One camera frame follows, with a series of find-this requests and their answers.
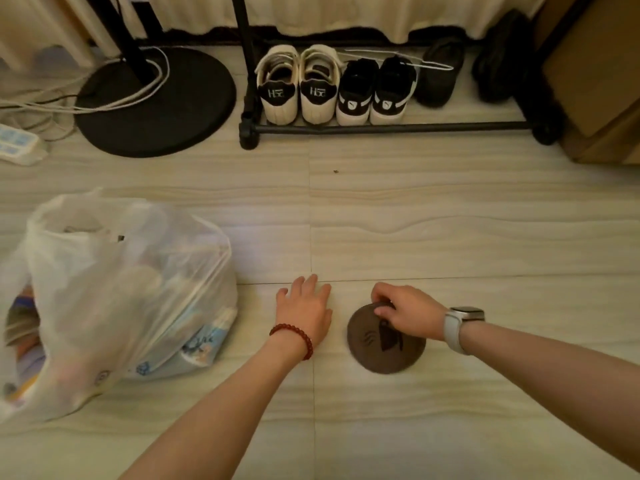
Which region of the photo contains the person's right hand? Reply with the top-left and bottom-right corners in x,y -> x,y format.
371,282 -> 448,342

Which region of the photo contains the person's left hand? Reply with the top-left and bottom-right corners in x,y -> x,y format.
275,274 -> 334,346

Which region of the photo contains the brown round lid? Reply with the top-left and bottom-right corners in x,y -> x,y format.
347,302 -> 427,375

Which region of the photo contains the person's right forearm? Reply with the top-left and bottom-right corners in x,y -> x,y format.
459,321 -> 640,474

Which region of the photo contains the person's left forearm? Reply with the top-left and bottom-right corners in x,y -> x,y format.
119,335 -> 309,480

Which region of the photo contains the white wrist watch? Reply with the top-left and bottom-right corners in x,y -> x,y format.
443,307 -> 486,356

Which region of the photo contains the blue print white packet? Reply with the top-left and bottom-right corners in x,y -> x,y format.
125,307 -> 239,381

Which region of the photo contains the clear plastic rubbish bag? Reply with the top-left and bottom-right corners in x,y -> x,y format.
0,188 -> 240,426

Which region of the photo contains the black metal clothes rack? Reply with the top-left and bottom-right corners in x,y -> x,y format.
230,0 -> 567,151

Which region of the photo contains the white sneaker black heel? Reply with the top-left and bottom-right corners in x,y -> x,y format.
254,44 -> 301,126
298,44 -> 346,126

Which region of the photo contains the black sneaker white sole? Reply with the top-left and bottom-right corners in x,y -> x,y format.
335,57 -> 380,127
369,54 -> 418,126

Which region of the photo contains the black round fan stand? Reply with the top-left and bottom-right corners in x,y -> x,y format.
74,0 -> 237,159

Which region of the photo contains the black slipper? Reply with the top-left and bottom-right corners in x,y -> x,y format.
413,37 -> 466,108

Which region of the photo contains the cream pleated curtain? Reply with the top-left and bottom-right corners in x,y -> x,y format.
0,0 -> 97,71
116,0 -> 549,45

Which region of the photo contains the black shoe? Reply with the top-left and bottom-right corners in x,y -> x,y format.
471,8 -> 534,104

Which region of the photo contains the white power strip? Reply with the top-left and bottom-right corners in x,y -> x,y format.
0,123 -> 49,167

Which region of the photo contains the brown wooden cabinet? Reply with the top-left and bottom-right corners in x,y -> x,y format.
532,0 -> 640,166

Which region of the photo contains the red bead bracelet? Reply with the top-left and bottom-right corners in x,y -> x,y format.
269,323 -> 314,361

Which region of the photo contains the white cable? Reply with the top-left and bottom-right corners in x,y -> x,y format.
0,47 -> 171,118

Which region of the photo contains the white wire hanger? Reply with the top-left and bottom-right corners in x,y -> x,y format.
336,49 -> 455,72

